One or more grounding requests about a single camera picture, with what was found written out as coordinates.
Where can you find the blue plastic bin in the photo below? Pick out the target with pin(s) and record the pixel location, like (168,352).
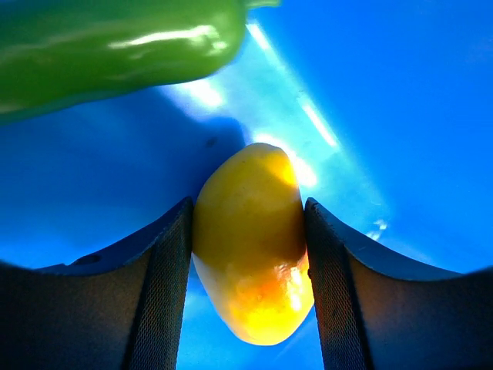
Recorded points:
(384,107)

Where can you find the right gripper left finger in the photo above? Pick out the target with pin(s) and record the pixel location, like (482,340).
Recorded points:
(117,308)

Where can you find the yellow bell pepper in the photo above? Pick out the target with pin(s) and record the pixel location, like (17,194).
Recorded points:
(249,246)

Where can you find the green chili pepper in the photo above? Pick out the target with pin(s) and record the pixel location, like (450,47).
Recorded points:
(57,54)

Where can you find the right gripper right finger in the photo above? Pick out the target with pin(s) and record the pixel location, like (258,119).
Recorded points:
(378,309)

